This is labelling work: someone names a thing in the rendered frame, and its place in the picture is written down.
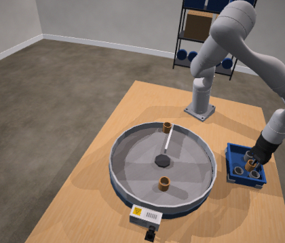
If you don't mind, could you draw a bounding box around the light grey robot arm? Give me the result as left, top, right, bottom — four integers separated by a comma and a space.
190, 0, 285, 133

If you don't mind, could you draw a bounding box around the blue crate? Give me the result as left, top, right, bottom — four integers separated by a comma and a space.
225, 143, 267, 189

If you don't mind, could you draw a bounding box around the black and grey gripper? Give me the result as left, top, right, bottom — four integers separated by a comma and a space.
249, 122, 285, 168

